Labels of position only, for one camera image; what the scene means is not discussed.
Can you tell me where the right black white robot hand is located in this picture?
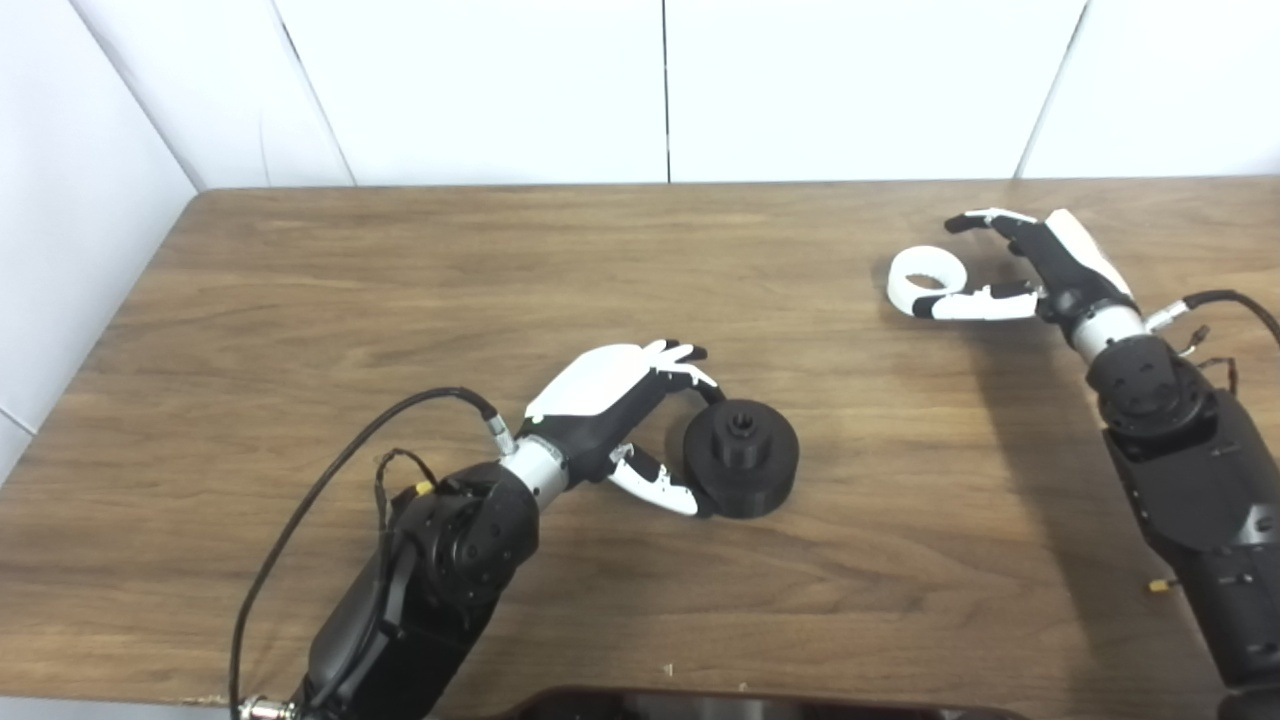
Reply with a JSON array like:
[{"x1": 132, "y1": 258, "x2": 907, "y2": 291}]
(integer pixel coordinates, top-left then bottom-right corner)
[{"x1": 912, "y1": 208, "x2": 1139, "y2": 326}]

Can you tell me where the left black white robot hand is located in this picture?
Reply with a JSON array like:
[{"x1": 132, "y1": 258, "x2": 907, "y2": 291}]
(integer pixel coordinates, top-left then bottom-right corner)
[{"x1": 522, "y1": 339, "x2": 727, "y2": 519}]

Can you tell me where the white toothed ring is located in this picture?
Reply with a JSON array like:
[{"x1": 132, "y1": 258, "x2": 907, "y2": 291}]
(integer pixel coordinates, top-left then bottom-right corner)
[{"x1": 887, "y1": 245, "x2": 967, "y2": 320}]

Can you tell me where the round black stepped part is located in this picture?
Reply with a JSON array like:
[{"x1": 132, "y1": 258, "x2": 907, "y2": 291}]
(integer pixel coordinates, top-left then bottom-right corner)
[{"x1": 683, "y1": 398, "x2": 801, "y2": 520}]

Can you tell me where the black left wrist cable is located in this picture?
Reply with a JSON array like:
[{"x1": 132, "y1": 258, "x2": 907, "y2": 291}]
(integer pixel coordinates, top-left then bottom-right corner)
[{"x1": 228, "y1": 387, "x2": 516, "y2": 720}]

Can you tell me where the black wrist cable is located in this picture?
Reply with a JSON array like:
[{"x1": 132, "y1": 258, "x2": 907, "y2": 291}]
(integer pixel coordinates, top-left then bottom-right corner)
[
  {"x1": 1145, "y1": 290, "x2": 1280, "y2": 351},
  {"x1": 228, "y1": 387, "x2": 516, "y2": 720}
]

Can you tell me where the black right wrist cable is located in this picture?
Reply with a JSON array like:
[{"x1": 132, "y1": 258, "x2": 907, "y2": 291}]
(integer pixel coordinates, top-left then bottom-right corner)
[{"x1": 1145, "y1": 290, "x2": 1280, "y2": 351}]

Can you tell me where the thin dark wire bundle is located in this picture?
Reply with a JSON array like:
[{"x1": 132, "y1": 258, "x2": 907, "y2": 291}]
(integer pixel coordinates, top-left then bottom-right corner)
[{"x1": 1178, "y1": 325, "x2": 1241, "y2": 396}]

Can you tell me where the thin wire with yellow plug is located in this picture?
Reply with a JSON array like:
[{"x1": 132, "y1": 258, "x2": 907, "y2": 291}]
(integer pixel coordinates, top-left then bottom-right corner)
[{"x1": 373, "y1": 448, "x2": 441, "y2": 531}]

